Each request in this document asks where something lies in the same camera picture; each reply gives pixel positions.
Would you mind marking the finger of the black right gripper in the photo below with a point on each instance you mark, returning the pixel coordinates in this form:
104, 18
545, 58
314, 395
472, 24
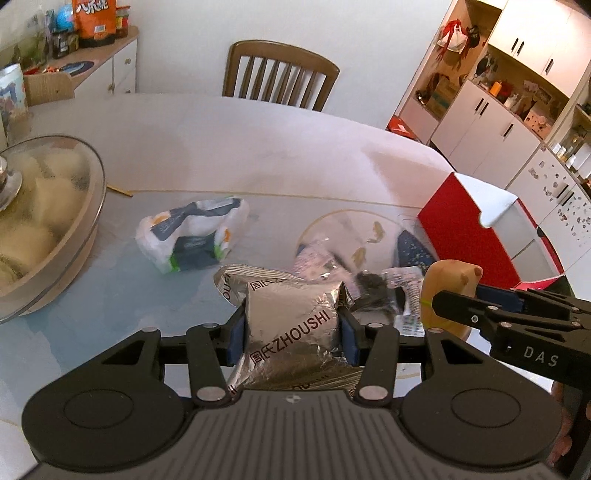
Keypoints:
537, 303
468, 311

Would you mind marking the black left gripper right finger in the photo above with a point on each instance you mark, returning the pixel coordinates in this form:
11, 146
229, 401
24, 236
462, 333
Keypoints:
375, 348

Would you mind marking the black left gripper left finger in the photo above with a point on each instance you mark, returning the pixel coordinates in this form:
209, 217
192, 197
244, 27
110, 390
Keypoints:
209, 348

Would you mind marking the tan capybara toy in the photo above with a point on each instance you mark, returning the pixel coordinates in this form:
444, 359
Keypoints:
448, 275

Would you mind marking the dark contents clear packet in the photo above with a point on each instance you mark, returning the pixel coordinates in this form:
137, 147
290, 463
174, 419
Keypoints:
393, 298

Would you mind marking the silver Zhoushi foil packet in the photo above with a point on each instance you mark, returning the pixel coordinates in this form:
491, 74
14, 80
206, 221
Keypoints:
292, 331

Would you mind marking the purple printed snack bag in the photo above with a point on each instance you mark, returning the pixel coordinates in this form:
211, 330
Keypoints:
331, 259

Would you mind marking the person's right hand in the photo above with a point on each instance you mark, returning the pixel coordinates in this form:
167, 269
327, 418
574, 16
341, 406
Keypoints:
563, 443

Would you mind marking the red storage box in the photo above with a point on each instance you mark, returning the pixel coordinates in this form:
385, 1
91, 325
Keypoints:
476, 222

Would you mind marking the gold chopsticks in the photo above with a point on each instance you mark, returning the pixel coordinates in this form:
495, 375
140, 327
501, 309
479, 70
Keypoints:
119, 191

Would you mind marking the glass lidded food bowl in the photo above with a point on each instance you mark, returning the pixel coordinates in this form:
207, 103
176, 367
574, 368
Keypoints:
52, 192

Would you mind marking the wooden chair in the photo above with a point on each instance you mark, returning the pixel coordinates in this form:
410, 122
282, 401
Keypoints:
274, 72

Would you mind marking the white sideboard cabinet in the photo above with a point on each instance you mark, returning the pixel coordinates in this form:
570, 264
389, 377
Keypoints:
113, 71

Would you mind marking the white patterned mug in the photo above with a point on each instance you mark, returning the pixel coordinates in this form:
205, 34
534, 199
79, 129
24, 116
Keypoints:
13, 102

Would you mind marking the wicker basket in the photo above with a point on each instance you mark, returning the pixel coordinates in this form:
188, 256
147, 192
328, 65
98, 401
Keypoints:
48, 87

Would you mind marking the orange snack bag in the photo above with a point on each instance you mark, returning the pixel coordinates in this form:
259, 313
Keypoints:
95, 21

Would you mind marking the white wall cabinet unit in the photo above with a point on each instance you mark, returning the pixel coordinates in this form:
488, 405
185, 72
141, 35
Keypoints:
503, 93

